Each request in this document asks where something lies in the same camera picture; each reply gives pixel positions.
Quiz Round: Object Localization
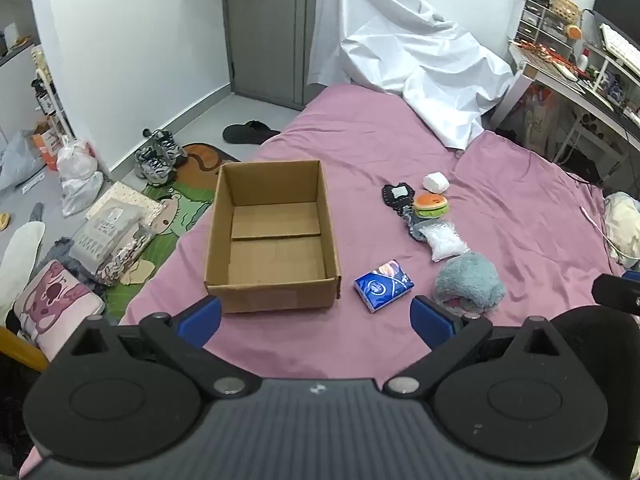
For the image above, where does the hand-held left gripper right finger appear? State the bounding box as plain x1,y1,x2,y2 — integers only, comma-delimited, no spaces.
384,296,562,400

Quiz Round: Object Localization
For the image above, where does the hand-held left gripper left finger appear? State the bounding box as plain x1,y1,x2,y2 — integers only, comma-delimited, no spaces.
74,296,251,399

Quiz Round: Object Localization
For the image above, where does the grey fluffy plush toy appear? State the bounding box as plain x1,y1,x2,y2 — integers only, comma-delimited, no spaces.
433,252,507,317

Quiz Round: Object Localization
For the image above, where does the blue tissue pack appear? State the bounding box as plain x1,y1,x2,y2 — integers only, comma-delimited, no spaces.
354,259,415,314

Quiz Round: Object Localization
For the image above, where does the clear bag of white beads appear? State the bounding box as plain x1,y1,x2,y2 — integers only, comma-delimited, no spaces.
418,221,470,263

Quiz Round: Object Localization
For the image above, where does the brown cardboard box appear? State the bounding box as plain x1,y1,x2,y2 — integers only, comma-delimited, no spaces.
204,160,342,314

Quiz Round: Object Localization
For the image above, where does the burger plush toy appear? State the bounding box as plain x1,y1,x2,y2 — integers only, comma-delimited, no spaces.
412,192,451,220

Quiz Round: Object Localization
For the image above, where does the cream cloth bundle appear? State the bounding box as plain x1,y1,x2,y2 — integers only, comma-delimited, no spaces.
603,191,640,269

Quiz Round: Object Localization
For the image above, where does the denim fabric patch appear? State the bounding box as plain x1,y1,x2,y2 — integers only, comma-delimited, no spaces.
404,210,427,242

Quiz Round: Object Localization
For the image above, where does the leopard print cloth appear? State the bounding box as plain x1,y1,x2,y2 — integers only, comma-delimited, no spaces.
95,232,153,287

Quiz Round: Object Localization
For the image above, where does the cartoon floor rug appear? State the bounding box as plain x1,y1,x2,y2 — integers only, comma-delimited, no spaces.
102,142,242,322

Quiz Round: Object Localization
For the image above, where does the black felt patch white square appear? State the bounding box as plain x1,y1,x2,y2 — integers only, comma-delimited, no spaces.
382,182,417,219

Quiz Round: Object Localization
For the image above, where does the clear packaged white basket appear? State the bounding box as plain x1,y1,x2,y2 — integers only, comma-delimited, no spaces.
69,206,146,274

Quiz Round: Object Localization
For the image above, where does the beige dotted flat box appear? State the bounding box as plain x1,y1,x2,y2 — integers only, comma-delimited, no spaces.
85,181,165,221

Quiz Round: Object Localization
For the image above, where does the pink cartoon cushion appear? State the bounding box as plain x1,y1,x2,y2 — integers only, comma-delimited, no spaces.
12,260,106,361

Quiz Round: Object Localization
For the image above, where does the yellow bar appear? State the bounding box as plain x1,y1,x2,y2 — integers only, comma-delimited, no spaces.
0,326,49,373

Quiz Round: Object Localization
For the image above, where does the black slipper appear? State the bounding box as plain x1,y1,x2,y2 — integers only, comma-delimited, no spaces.
222,120,282,145

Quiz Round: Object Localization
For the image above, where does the white plastic bag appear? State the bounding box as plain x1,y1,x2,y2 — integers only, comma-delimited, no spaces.
56,136,105,217

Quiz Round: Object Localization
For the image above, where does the pink bed sheet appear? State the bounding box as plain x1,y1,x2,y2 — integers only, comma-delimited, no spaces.
19,84,633,480

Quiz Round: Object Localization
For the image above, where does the white cloth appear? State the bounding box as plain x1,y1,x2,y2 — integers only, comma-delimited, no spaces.
0,220,47,327

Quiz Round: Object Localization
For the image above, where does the cartoon paper bag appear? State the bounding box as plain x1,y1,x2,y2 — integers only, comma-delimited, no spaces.
515,82,563,153

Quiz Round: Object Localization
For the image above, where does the white desk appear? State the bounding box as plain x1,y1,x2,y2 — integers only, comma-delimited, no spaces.
487,39,640,172

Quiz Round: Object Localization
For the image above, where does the orange cardboard box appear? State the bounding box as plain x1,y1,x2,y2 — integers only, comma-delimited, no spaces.
31,119,63,171

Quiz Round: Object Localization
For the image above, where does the grey plastic bag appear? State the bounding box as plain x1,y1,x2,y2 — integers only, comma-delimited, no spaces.
0,130,46,191

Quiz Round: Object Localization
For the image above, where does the white keyboard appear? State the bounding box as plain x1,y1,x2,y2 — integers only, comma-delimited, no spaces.
599,22,640,77

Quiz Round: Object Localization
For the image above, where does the white cover sheet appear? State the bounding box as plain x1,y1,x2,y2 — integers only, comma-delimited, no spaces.
307,0,516,151

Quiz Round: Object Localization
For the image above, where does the white drawer organizer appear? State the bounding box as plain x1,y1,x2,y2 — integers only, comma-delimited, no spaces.
515,0,581,49

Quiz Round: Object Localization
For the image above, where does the black monitor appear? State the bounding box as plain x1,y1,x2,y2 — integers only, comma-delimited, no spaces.
593,0,640,52

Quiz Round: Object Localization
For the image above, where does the grey door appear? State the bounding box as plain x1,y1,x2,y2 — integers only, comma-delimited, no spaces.
220,0,369,111

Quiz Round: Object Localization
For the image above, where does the white cable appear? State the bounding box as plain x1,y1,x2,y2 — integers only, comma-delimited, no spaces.
580,205,627,262

